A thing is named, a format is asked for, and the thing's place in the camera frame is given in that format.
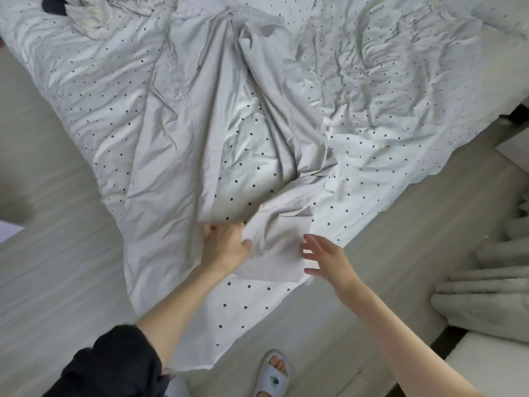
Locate grey trousers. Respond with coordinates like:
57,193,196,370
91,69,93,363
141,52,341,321
124,4,340,283

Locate white crumpled garment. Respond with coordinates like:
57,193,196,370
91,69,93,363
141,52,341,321
64,0,113,40

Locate grey striped garment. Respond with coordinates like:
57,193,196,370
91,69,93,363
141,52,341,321
103,0,160,17

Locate black garment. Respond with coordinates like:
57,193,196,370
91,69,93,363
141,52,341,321
41,0,69,17

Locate white flat object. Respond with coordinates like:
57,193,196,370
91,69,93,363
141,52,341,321
0,219,26,245

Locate white ledge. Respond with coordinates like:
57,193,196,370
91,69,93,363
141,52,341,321
444,330,529,397

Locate white dotted bed sheet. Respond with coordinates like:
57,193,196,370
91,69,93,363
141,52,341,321
0,0,529,379

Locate white slipper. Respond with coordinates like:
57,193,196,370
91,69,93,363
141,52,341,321
255,349,291,397

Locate black sleeve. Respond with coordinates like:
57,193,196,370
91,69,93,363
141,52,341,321
41,324,175,397

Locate person's left hand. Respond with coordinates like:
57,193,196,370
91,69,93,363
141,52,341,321
202,222,253,278

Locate person's right forearm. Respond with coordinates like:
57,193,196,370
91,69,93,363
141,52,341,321
331,277,487,397

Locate person's right hand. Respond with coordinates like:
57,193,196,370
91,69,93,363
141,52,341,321
300,233,361,294

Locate grey curtain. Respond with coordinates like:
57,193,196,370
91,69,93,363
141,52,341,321
430,194,529,332

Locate person's left forearm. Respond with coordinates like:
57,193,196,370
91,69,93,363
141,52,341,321
136,266,244,370

